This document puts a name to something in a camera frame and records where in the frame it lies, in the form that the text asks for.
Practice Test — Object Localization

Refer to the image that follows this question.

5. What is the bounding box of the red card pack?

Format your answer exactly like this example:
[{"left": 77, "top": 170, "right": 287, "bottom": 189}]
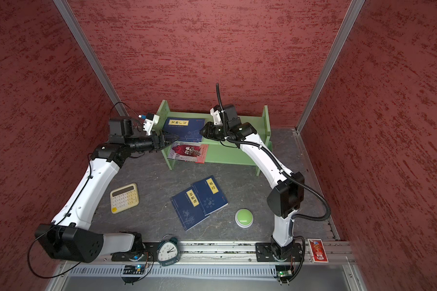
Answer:
[{"left": 307, "top": 238, "right": 329, "bottom": 263}]

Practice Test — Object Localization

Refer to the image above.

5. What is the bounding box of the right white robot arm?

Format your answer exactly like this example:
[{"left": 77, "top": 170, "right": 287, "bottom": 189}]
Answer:
[{"left": 200, "top": 122, "right": 304, "bottom": 261}]

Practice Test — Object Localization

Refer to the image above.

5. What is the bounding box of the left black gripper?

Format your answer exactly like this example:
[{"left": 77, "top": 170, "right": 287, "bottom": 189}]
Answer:
[{"left": 125, "top": 130, "right": 180, "bottom": 153}]

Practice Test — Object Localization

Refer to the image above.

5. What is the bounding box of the green push button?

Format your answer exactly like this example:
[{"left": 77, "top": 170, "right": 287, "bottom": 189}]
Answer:
[{"left": 235, "top": 209, "right": 254, "bottom": 229}]

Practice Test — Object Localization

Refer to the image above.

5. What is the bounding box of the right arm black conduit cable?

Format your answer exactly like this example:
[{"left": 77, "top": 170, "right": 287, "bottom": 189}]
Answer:
[{"left": 215, "top": 82, "right": 332, "bottom": 241}]

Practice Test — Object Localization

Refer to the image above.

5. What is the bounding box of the pink illustrated book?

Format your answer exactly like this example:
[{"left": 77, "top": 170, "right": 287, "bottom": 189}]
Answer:
[{"left": 168, "top": 142, "right": 208, "bottom": 164}]

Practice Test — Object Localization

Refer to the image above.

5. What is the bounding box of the cream calculator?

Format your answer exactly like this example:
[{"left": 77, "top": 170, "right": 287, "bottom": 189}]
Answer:
[{"left": 109, "top": 183, "right": 139, "bottom": 214}]

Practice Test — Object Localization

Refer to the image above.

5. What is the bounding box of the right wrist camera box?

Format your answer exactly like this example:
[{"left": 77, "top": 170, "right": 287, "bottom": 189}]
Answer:
[{"left": 210, "top": 104, "right": 242, "bottom": 128}]

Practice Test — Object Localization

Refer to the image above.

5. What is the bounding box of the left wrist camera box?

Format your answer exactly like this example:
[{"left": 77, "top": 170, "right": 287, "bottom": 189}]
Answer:
[{"left": 108, "top": 112, "right": 160, "bottom": 145}]

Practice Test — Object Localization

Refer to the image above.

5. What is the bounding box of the green wooden shelf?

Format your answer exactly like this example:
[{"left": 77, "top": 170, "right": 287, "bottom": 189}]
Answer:
[{"left": 154, "top": 99, "right": 273, "bottom": 175}]

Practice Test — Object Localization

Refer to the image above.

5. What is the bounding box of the right aluminium corner post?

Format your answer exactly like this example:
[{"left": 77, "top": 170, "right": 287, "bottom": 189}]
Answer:
[{"left": 295, "top": 0, "right": 367, "bottom": 133}]

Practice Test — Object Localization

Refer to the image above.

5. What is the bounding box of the circuit board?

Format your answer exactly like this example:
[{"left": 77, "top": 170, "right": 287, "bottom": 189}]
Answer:
[
  {"left": 121, "top": 265, "right": 145, "bottom": 284},
  {"left": 275, "top": 265, "right": 294, "bottom": 284}
]

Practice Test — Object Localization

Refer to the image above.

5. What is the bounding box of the teal alarm clock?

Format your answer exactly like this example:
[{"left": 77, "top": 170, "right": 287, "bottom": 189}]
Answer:
[{"left": 157, "top": 237, "right": 180, "bottom": 267}]

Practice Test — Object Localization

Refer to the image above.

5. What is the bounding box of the right circuit board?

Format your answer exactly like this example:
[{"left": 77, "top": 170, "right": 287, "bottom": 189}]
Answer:
[{"left": 275, "top": 265, "right": 294, "bottom": 284}]

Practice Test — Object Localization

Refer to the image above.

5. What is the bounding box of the blue book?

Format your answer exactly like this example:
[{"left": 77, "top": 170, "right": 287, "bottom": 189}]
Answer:
[
  {"left": 170, "top": 187, "right": 209, "bottom": 231},
  {"left": 163, "top": 118, "right": 205, "bottom": 143},
  {"left": 192, "top": 176, "right": 228, "bottom": 216}
]

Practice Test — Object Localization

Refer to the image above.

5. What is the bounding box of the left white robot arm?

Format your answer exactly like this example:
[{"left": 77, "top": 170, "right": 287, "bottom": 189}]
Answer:
[{"left": 35, "top": 132, "right": 178, "bottom": 263}]

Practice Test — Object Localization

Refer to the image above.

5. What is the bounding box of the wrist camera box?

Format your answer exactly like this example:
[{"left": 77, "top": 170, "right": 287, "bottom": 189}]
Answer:
[
  {"left": 210, "top": 104, "right": 242, "bottom": 128},
  {"left": 108, "top": 112, "right": 160, "bottom": 145}
]

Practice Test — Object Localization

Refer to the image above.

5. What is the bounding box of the aluminium corner post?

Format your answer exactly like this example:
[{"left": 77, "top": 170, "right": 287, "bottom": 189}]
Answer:
[
  {"left": 53, "top": 0, "right": 128, "bottom": 116},
  {"left": 295, "top": 0, "right": 367, "bottom": 133}
]

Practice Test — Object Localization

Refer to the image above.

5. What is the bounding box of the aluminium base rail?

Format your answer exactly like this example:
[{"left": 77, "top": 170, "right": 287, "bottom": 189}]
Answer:
[{"left": 46, "top": 241, "right": 367, "bottom": 291}]

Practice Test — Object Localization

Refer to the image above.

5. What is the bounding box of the left circuit board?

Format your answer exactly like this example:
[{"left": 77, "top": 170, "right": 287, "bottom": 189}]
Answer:
[{"left": 121, "top": 265, "right": 145, "bottom": 284}]

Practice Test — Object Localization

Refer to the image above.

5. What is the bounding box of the left aluminium corner post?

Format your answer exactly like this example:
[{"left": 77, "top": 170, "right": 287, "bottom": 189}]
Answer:
[{"left": 53, "top": 0, "right": 128, "bottom": 116}]

